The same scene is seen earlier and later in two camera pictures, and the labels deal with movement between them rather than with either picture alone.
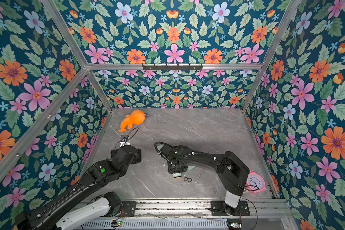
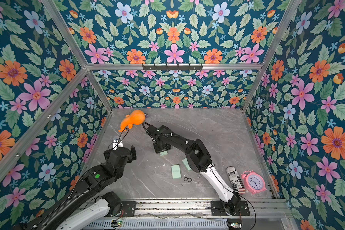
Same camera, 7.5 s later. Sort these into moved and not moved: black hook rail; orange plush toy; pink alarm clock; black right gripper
Moved: black right gripper
Not moved: orange plush toy; black hook rail; pink alarm clock
